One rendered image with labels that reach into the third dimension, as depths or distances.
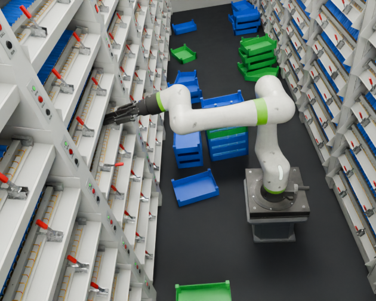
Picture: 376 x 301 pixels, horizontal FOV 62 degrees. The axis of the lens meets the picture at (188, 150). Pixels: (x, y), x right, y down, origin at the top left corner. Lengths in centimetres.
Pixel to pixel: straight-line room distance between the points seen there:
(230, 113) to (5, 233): 91
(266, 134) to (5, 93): 123
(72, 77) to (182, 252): 130
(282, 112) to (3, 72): 100
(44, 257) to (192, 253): 125
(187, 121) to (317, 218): 122
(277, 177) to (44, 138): 114
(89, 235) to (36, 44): 63
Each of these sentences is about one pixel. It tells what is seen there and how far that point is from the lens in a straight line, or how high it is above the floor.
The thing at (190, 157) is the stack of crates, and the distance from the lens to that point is 241.
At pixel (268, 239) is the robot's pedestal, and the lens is 206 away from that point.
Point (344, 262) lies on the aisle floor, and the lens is 209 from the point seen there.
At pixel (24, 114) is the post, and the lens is 91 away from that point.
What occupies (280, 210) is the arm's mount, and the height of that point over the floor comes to 34.
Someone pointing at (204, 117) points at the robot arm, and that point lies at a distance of 131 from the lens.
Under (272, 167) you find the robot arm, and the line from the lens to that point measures 166.
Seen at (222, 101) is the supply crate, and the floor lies 41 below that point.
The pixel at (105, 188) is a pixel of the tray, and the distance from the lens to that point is 130.
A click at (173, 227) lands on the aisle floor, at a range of 218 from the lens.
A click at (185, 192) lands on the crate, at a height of 0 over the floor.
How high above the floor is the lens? 181
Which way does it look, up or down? 44 degrees down
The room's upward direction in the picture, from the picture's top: 12 degrees counter-clockwise
